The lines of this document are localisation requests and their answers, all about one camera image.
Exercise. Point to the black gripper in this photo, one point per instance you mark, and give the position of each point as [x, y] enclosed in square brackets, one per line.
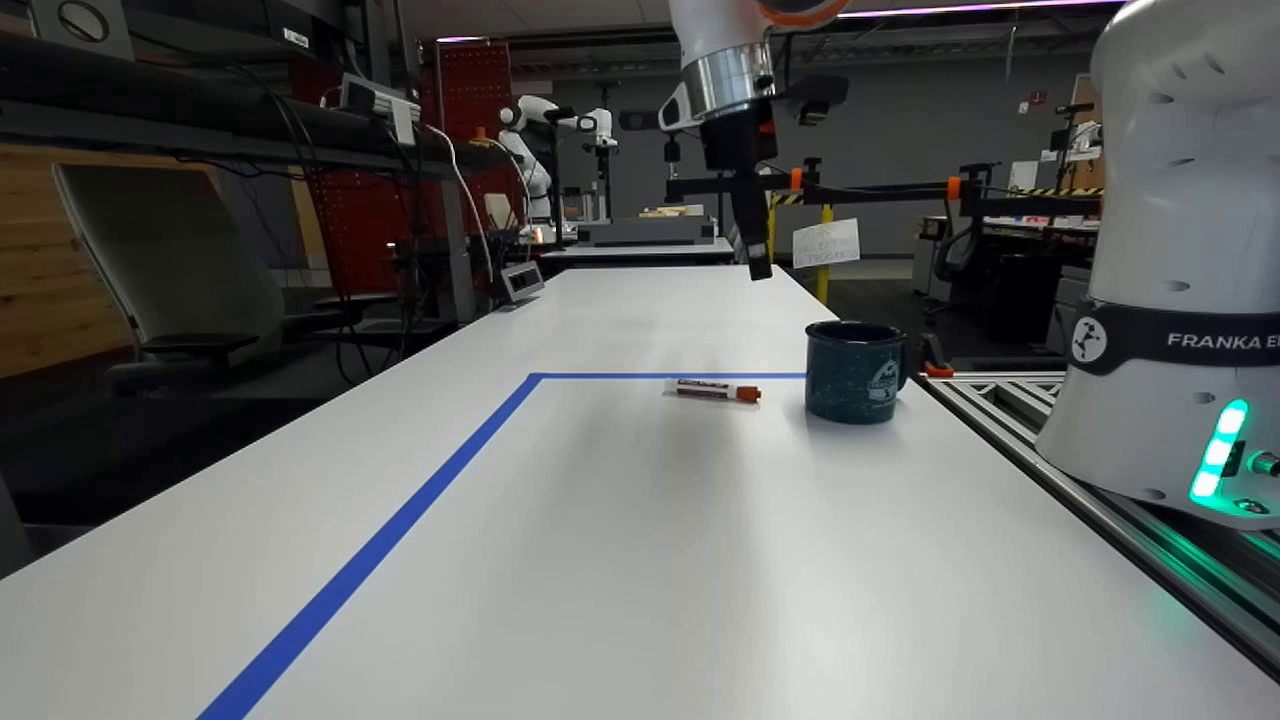
[741, 137]

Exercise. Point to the orange capped dry-erase marker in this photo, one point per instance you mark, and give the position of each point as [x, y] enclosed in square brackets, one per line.
[713, 389]

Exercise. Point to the small white background robot arm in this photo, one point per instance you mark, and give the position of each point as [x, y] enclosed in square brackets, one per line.
[532, 163]

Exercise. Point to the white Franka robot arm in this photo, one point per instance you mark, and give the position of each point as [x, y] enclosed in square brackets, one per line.
[1172, 202]

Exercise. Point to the white paper sign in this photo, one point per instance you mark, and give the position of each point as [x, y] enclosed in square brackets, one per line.
[824, 243]

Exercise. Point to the grey background table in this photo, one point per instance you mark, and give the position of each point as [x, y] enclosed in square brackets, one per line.
[640, 250]

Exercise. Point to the black bar with orange clamps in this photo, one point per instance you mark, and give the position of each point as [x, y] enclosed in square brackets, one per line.
[882, 190]

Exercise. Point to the dark teal enamel mug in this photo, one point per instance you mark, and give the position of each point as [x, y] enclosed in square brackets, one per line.
[852, 374]

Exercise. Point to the short blue tape strip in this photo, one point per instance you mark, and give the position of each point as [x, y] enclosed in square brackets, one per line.
[627, 376]

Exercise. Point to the black clamp with orange tips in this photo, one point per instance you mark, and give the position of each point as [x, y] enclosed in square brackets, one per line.
[939, 371]

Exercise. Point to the red metal cabinet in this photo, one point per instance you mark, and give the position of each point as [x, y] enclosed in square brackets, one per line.
[466, 100]

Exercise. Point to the white power strip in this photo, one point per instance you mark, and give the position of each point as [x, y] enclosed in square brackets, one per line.
[381, 104]

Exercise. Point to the long blue tape strip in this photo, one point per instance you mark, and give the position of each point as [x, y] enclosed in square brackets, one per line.
[387, 535]

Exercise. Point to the yellow post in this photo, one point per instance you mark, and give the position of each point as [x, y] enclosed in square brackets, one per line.
[824, 274]

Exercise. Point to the aluminium extrusion frame rail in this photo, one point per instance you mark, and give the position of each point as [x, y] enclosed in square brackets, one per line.
[1145, 535]

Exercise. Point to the light wood wall panel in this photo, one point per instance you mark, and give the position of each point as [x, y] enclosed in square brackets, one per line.
[43, 280]

